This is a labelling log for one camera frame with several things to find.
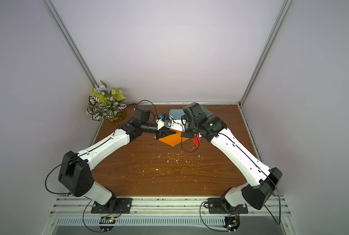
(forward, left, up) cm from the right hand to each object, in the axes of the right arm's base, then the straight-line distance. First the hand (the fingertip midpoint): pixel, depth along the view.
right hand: (182, 119), depth 71 cm
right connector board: (-39, -25, -33) cm, 57 cm away
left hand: (-2, +3, -6) cm, 7 cm away
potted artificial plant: (+18, +48, -7) cm, 52 cm away
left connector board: (-40, +38, -32) cm, 64 cm away
